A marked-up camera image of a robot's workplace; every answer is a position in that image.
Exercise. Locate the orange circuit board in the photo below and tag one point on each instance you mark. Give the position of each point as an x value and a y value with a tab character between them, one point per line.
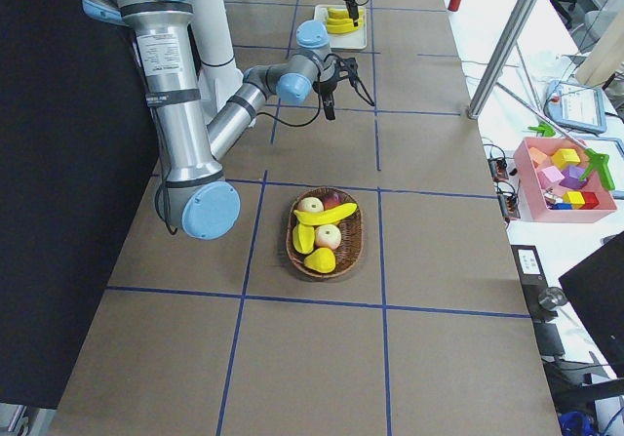
498	169

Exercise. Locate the white bear tray plate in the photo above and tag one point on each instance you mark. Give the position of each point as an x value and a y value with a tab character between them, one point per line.
353	41

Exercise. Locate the green handled grabber tool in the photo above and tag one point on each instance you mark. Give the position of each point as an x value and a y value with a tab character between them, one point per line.
597	162

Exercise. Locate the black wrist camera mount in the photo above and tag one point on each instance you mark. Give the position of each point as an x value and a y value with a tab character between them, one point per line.
347	69

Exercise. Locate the black power box white label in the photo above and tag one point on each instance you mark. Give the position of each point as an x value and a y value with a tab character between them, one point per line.
529	265

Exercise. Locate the brown wicker basket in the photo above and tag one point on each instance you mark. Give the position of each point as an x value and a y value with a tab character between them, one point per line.
348	252

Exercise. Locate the yellow banana carried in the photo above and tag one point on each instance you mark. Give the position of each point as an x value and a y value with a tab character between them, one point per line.
342	14
344	21

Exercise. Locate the red mango fruit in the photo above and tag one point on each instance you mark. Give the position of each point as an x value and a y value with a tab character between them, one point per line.
331	200

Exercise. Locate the white camera mast with base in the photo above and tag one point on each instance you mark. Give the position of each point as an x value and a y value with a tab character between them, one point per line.
219	76

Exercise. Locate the pink box of blocks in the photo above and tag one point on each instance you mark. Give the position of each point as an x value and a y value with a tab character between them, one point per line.
557	184

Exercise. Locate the yellow lemon fruit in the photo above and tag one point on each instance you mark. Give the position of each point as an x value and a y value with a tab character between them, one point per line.
321	260

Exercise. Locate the yellow banana basket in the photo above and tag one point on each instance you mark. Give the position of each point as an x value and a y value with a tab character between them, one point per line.
331	216
342	28

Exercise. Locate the blue teach pendant tablet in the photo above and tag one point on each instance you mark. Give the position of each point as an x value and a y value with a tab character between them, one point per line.
575	106

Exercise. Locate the aluminium frame post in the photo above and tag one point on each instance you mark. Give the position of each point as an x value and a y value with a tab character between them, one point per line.
502	51

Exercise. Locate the yellow banana front basket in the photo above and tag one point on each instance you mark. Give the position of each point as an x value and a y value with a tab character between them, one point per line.
331	216

